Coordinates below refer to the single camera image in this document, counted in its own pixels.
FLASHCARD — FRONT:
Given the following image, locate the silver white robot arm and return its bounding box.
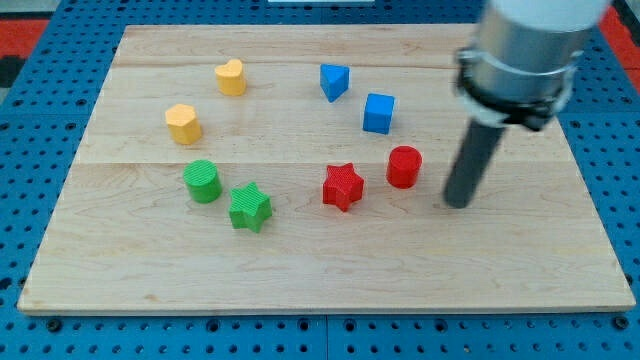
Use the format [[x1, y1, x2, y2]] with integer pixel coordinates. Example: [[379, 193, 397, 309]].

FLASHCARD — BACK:
[[456, 0, 611, 131]]

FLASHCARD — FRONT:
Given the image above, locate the blue cube block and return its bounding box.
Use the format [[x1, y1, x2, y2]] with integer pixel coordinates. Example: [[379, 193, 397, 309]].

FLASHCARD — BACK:
[[362, 93, 395, 134]]

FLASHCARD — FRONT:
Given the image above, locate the red star block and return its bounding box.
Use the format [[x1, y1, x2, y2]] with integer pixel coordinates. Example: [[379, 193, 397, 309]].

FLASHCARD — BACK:
[[322, 163, 364, 212]]

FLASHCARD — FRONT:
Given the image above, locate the light wooden board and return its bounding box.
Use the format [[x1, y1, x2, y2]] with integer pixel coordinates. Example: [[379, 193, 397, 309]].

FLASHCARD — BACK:
[[18, 24, 636, 316]]

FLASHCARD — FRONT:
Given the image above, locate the green star block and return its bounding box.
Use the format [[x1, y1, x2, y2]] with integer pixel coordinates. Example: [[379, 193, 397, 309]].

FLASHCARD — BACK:
[[228, 182, 272, 233]]

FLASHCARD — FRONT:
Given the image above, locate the red cylinder block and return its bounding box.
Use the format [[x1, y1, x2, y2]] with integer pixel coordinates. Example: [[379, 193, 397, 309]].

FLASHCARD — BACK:
[[386, 145, 422, 189]]

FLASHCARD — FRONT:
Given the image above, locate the blue triangle block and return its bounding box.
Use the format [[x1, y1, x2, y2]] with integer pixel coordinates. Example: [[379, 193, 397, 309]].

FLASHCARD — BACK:
[[320, 64, 350, 103]]

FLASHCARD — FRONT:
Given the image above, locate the green cylinder block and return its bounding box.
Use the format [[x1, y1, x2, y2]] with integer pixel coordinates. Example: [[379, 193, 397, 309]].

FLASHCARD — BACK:
[[183, 159, 222, 204]]

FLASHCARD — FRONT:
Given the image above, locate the yellow heart block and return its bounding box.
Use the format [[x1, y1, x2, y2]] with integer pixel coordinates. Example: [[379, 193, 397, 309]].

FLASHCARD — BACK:
[[214, 59, 246, 96]]

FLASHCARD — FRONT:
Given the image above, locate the yellow hexagon block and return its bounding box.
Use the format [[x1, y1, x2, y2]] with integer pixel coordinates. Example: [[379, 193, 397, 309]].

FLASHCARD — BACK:
[[165, 104, 202, 145]]

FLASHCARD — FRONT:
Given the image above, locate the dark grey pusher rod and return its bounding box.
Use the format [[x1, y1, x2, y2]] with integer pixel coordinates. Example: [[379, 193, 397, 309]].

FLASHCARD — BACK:
[[443, 119, 505, 209]]

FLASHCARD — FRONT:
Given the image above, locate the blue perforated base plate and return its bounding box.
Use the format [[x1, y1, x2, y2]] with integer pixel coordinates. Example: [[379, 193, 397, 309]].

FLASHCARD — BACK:
[[1, 0, 639, 359]]

